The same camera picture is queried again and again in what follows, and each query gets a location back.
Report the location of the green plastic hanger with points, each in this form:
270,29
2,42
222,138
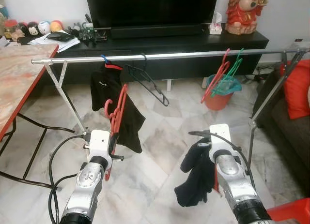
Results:
235,67

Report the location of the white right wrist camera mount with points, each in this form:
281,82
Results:
223,137

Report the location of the black soundbar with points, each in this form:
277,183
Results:
155,31

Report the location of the navy shirt red striped collar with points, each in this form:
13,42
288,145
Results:
193,185

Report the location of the marble folding table red edge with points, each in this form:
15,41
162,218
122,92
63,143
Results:
19,79

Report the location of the black pouch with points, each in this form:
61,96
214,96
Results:
60,36

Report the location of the black television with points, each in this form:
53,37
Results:
150,8

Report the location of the grey fabric sofa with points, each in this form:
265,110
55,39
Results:
290,137

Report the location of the orange round toy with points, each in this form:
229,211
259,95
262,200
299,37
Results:
56,26

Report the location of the orange bin teal bag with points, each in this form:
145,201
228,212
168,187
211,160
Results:
218,100

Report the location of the black TV cabinet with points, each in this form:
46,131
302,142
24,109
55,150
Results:
184,69

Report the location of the white paper stack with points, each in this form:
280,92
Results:
41,40

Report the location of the white round toy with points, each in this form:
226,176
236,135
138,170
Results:
44,27

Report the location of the black shirt red collar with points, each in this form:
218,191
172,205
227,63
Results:
133,122

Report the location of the black mouse head toy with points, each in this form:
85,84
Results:
22,29
33,29

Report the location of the blue hanger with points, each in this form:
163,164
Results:
104,58

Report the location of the red figurine statue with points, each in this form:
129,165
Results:
242,16

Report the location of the white tissue box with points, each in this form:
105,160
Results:
215,28

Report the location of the red cushion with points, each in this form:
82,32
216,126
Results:
298,88

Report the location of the red plastic hanger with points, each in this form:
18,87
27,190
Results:
117,115
218,76

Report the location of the green circuit board device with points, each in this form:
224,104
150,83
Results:
92,35

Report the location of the red plastic stool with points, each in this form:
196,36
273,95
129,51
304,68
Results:
290,212

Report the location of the silver metal clothes rack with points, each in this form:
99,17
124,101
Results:
193,54

